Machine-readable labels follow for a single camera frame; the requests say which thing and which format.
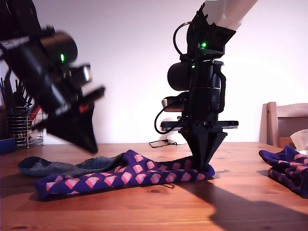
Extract brown cardboard box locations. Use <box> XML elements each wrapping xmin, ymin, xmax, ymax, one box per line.
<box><xmin>280</xmin><ymin>137</ymin><xmax>297</xmax><ymax>149</ymax></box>

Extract thin black camera cable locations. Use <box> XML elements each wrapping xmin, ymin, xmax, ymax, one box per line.
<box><xmin>154</xmin><ymin>107</ymin><xmax>184</xmax><ymax>135</ymax></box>

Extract grey dark-toed sock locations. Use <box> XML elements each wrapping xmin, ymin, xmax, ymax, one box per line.
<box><xmin>18</xmin><ymin>153</ymin><xmax>126</xmax><ymax>178</ymax></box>

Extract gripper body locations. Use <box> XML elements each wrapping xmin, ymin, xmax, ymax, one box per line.
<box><xmin>160</xmin><ymin>88</ymin><xmax>239</xmax><ymax>134</ymax></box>

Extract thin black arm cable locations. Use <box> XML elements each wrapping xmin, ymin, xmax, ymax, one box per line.
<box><xmin>173</xmin><ymin>21</ymin><xmax>193</xmax><ymax>57</ymax></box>

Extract wooden chair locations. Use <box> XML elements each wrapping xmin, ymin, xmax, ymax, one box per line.
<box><xmin>259</xmin><ymin>102</ymin><xmax>308</xmax><ymax>150</ymax></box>

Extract blue box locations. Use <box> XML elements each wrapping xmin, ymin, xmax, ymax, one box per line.
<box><xmin>0</xmin><ymin>139</ymin><xmax>16</xmax><ymax>156</ymax></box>

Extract red paper packet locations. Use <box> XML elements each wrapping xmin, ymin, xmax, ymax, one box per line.
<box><xmin>29</xmin><ymin>108</ymin><xmax>43</xmax><ymax>120</ymax></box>

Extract white tissue paper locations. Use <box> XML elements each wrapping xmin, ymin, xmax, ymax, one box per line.
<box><xmin>290</xmin><ymin>129</ymin><xmax>308</xmax><ymax>150</ymax></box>

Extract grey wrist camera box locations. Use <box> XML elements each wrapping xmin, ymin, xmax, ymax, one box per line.
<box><xmin>160</xmin><ymin>95</ymin><xmax>190</xmax><ymax>113</ymax></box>
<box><xmin>63</xmin><ymin>62</ymin><xmax>94</xmax><ymax>88</ymax></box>

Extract wire utensil holder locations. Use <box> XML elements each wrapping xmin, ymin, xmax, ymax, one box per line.
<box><xmin>5</xmin><ymin>107</ymin><xmax>29</xmax><ymax>147</ymax></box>

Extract wire napkin rack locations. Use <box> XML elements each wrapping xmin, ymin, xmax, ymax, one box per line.
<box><xmin>25</xmin><ymin>113</ymin><xmax>45</xmax><ymax>149</ymax></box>

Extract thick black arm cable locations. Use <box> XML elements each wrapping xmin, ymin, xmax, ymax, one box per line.
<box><xmin>212</xmin><ymin>64</ymin><xmax>228</xmax><ymax>114</ymax></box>

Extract purple patterned sock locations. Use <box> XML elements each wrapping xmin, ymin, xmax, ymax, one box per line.
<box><xmin>33</xmin><ymin>149</ymin><xmax>216</xmax><ymax>199</ymax></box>
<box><xmin>259</xmin><ymin>145</ymin><xmax>308</xmax><ymax>198</ymax></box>

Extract white paper napkins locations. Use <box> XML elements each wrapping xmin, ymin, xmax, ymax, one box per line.
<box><xmin>29</xmin><ymin>128</ymin><xmax>44</xmax><ymax>143</ymax></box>

